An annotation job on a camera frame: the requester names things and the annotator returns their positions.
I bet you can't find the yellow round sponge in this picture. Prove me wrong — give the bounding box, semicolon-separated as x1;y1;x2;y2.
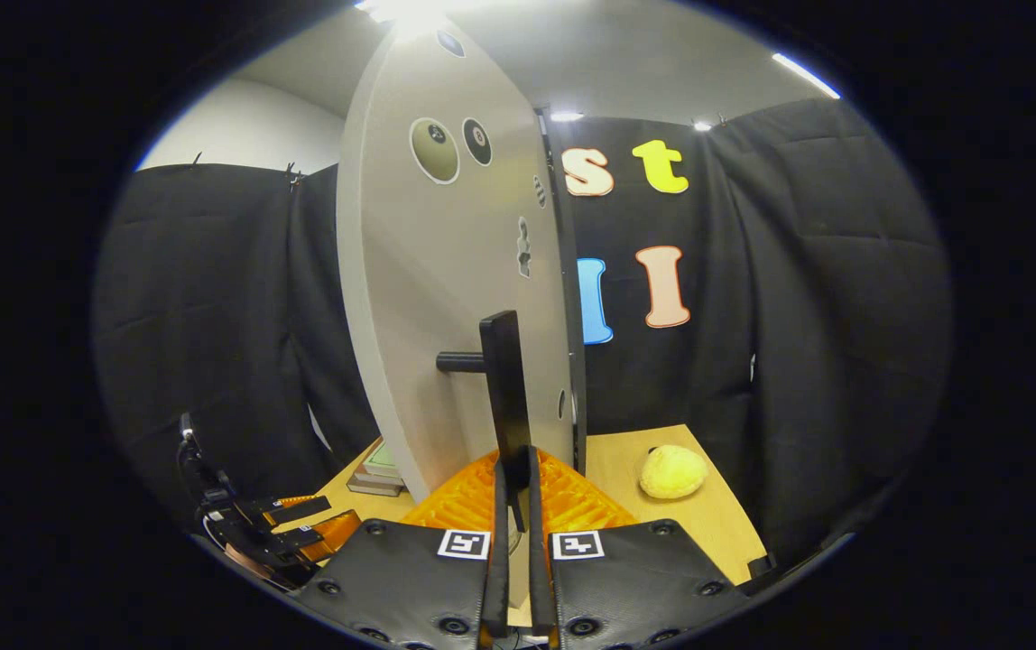
638;444;709;500

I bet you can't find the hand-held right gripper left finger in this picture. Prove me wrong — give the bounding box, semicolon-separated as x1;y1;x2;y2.
292;449;510;649

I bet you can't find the black door handle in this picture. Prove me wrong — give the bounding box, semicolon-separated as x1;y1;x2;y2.
436;310;532;493

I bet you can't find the green book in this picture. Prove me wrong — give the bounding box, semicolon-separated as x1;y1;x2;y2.
363;440;404;480

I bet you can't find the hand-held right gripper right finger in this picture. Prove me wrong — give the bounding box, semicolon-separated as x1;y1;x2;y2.
527;447;749;649

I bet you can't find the brown book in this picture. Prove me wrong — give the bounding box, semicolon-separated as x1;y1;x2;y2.
347;468;407;497

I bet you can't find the dark grey cabinet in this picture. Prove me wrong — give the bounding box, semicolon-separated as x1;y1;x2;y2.
538;108;588;477

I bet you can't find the black backdrop cloth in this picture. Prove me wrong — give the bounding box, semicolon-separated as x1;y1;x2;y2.
94;97;952;579

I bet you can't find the beige cabinet door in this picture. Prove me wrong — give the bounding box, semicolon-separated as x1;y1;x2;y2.
336;18;578;503

